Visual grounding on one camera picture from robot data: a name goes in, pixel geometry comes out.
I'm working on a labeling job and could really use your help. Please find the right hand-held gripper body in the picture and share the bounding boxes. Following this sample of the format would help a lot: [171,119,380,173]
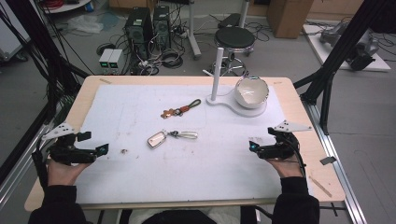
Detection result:
[257,119,313,161]

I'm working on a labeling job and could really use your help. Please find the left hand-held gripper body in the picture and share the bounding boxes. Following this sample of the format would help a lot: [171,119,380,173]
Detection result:
[41,121,98,166]

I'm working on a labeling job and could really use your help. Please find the white bowl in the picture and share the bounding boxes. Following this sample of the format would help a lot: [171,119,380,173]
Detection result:
[233,76,270,110]

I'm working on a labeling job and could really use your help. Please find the silver tag keychain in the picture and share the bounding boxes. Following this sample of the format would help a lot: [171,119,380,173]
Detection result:
[147,130,199,149]

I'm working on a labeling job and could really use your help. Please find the gold puzzle piece keychain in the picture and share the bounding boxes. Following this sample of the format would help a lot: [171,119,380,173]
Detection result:
[160,98,202,119]

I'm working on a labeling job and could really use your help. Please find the person's right hand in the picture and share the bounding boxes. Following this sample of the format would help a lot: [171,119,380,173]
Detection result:
[268,156,304,179]

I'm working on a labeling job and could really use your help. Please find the person's left hand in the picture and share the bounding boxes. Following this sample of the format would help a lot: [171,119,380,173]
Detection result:
[46,159,92,187]

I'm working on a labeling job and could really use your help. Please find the small grey card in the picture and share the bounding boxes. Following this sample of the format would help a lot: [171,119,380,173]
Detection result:
[319,156,338,166]

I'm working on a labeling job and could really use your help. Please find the white power supply unit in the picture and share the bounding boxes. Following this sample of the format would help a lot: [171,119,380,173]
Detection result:
[108,49,124,70]
[98,49,115,71]

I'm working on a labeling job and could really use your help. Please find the white floor board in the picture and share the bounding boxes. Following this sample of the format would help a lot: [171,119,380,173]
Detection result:
[302,23,391,73]

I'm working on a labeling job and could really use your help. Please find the person's lap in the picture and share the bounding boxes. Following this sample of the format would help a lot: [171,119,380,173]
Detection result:
[120,206,260,224]

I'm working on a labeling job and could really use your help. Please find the black round stool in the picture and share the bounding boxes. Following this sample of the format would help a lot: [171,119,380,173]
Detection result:
[213,26,257,77]

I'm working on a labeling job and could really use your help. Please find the clear plastic bag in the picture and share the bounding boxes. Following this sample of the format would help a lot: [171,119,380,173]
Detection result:
[66,14,104,35]

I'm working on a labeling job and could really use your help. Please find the grey device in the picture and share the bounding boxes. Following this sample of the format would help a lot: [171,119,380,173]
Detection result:
[319,21,349,45]

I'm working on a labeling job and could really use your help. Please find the brown cardboard box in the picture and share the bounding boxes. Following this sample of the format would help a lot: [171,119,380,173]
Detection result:
[266,0,315,39]

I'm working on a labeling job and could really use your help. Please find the large black computer tower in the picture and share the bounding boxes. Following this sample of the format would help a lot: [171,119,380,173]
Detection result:
[124,7,153,68]

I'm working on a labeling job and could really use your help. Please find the black device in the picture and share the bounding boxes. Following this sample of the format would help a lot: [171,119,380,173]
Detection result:
[346,31,379,71]

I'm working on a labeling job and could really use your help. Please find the white pole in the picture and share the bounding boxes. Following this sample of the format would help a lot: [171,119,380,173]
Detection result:
[237,0,250,29]

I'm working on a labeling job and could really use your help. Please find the white desk leg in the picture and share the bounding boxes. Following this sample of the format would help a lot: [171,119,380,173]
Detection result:
[186,0,203,61]

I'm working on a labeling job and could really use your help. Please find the white round table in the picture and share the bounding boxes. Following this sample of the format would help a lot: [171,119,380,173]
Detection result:
[40,0,92,14]

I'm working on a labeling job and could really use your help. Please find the slim black computer tower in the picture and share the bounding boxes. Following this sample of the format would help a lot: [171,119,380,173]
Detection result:
[152,5,172,50]

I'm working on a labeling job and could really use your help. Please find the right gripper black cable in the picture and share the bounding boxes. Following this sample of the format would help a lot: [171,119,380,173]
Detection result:
[290,138,308,178]

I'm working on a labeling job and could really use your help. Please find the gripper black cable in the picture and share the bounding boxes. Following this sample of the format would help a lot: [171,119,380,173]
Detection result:
[32,139,50,189]
[290,138,308,178]

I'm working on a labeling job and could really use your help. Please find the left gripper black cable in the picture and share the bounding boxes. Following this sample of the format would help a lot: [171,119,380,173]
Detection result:
[32,139,50,189]

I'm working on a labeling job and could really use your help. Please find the aluminium rail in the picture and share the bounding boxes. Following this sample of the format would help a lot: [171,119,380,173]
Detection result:
[303,101,368,224]
[0,124,52,209]

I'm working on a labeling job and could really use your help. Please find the white stand with post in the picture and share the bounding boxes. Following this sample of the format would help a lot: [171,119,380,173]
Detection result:
[205,47,268,119]

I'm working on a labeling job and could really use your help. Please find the black metal frame strut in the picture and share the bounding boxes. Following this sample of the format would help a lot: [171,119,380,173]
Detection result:
[0,0,92,185]
[293,0,396,135]

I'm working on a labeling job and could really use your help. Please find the tangle of floor cables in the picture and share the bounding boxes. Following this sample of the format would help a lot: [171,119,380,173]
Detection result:
[130,46,185,77]

